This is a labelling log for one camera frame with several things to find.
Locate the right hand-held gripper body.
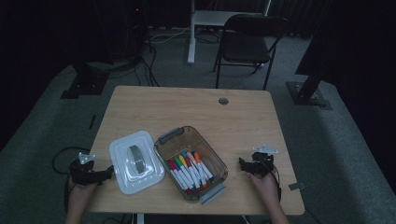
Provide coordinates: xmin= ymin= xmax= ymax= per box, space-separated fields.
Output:
xmin=251 ymin=144 xmax=280 ymax=179

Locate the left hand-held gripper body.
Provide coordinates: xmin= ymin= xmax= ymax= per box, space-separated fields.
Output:
xmin=68 ymin=152 xmax=106 ymax=187

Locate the white box lid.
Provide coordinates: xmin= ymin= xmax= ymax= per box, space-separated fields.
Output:
xmin=108 ymin=130 xmax=166 ymax=196

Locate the orange marker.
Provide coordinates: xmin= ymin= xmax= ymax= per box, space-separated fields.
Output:
xmin=193 ymin=151 xmax=209 ymax=188

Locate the clear storage box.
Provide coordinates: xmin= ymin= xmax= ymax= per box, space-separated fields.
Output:
xmin=153 ymin=125 xmax=230 ymax=205

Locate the green marker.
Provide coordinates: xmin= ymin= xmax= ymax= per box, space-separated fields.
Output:
xmin=174 ymin=156 xmax=195 ymax=190

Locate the person's left hand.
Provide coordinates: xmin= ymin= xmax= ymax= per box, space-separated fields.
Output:
xmin=66 ymin=182 xmax=98 ymax=206

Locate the person's right hand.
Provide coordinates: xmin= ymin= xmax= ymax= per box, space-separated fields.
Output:
xmin=247 ymin=173 xmax=280 ymax=203

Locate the black stand base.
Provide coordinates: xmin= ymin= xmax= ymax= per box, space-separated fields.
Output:
xmin=60 ymin=60 xmax=110 ymax=100
xmin=286 ymin=46 xmax=332 ymax=110

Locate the black folding chair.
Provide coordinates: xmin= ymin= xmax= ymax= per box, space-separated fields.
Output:
xmin=212 ymin=13 xmax=289 ymax=91

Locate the black computer tower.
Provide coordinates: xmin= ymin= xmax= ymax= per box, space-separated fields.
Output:
xmin=122 ymin=0 xmax=153 ymax=60

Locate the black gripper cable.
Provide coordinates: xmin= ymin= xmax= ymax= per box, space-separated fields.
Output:
xmin=51 ymin=146 xmax=92 ymax=216
xmin=262 ymin=160 xmax=283 ymax=203

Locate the black floor cable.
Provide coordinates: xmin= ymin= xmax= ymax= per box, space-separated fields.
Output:
xmin=136 ymin=46 xmax=161 ymax=88

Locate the white desk frame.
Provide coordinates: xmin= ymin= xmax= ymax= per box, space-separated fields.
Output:
xmin=186 ymin=0 xmax=273 ymax=65

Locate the white floor cable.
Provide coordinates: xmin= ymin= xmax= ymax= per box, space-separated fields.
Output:
xmin=148 ymin=27 xmax=191 ymax=44

